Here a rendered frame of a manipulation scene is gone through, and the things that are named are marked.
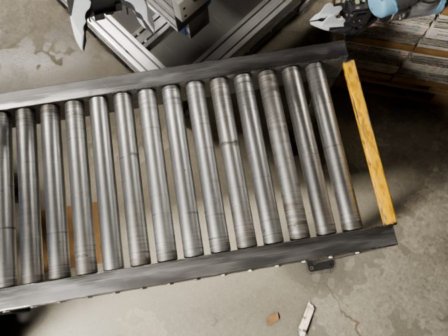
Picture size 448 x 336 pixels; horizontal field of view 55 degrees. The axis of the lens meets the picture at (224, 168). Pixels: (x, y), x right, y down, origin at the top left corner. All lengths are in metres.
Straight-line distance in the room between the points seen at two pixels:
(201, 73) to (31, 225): 0.57
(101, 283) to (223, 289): 0.84
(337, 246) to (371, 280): 0.86
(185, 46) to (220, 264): 1.11
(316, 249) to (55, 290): 0.62
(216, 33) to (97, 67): 0.61
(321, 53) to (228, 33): 0.76
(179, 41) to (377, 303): 1.35
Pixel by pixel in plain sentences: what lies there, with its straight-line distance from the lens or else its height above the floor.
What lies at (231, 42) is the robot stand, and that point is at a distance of 1.88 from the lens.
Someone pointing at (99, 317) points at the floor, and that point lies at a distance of 1.92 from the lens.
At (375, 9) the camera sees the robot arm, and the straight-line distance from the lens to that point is 1.22.
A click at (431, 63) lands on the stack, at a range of 1.88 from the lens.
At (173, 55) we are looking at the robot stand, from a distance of 1.89.
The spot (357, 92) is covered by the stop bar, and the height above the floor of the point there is 0.82.
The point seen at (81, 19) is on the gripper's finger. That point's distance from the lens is 0.75.
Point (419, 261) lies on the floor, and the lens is 1.99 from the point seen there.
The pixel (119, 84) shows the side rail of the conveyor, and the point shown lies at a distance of 1.19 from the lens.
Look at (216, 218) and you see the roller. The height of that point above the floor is 0.80.
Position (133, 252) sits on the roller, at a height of 0.80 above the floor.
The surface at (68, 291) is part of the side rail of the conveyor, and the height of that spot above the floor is 0.80.
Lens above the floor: 1.84
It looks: 75 degrees down
